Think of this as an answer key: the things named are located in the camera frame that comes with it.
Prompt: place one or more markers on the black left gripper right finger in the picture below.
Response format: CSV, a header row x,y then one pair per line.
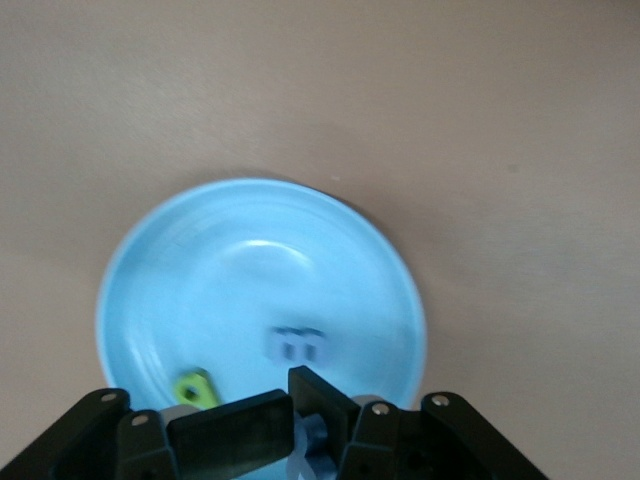
x,y
400,445

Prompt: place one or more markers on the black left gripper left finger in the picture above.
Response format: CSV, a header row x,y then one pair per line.
x,y
225,440

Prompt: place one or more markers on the blue round plate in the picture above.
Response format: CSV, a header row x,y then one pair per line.
x,y
250,300

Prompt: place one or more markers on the blue foam letter t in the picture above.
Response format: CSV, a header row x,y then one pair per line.
x,y
305,445

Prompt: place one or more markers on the blue foam letter m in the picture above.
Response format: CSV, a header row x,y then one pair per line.
x,y
297,332

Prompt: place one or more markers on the green foam letter p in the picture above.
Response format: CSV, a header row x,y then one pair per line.
x,y
200,377

